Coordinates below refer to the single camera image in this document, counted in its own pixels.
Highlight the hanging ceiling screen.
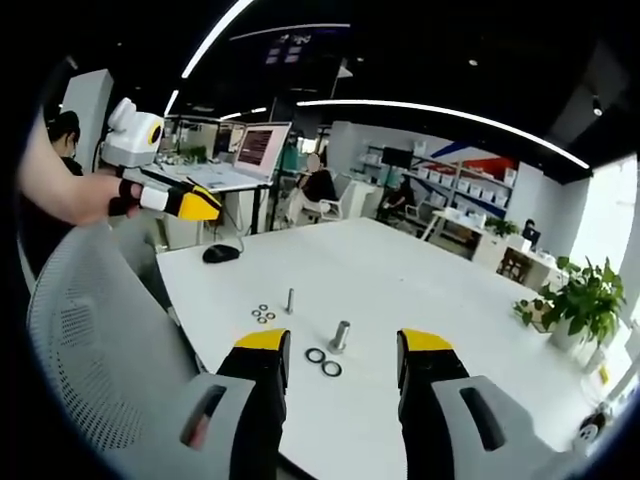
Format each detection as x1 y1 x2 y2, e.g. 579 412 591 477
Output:
263 30 315 67

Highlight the person's left hand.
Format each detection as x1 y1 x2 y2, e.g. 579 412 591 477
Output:
73 171 145 227

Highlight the white chair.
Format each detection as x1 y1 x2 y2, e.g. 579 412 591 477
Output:
302 180 359 225

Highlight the thick threaded stud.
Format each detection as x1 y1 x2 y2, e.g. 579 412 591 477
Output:
328 320 352 355

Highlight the black computer mouse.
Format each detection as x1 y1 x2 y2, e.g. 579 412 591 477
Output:
201 243 242 265

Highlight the black mouse cable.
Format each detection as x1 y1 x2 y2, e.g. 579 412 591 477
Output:
219 202 247 253

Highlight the black monitor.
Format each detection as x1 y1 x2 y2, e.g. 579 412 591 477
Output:
381 146 415 170

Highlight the shelf with white bins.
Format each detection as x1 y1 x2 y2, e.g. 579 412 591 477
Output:
362 142 519 221

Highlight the grey mesh office chair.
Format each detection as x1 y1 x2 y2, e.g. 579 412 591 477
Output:
25 218 214 469

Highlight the curved ceiling light strip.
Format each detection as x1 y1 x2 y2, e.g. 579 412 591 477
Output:
180 0 257 80

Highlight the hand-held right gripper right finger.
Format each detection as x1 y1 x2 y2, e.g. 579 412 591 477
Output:
397 328 596 480

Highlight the person's head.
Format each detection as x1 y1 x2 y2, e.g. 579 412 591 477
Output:
47 110 83 160

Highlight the black white wheel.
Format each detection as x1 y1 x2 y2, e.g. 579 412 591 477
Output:
578 410 608 442

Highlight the small green plant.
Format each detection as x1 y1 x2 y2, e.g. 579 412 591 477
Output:
485 216 521 238

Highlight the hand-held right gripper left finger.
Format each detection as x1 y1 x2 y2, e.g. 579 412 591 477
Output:
159 328 292 480

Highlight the potted green plant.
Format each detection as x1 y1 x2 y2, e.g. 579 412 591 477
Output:
513 255 628 352

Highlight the white standing desk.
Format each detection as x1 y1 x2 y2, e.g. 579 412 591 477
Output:
142 163 275 236

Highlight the long ceiling light strip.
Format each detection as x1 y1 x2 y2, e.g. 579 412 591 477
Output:
296 98 592 171

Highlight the wooden stool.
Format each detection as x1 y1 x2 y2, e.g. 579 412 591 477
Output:
498 246 532 282

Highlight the white side desk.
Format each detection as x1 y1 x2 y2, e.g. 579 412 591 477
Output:
422 208 501 261

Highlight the open silver laptop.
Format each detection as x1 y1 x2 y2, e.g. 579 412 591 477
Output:
188 121 294 194

